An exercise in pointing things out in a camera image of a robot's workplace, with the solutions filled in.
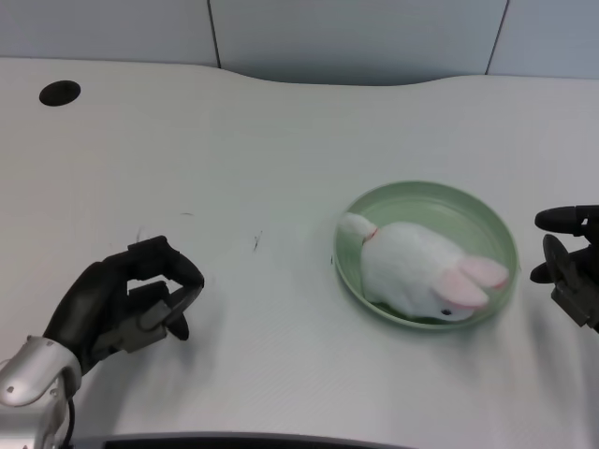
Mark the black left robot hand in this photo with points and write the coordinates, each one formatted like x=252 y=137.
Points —
x=103 y=304

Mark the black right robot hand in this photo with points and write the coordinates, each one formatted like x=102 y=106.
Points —
x=571 y=262

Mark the white plush rabbit doll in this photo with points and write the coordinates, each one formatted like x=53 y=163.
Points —
x=416 y=276

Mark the green round plate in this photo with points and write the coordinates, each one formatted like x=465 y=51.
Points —
x=427 y=255

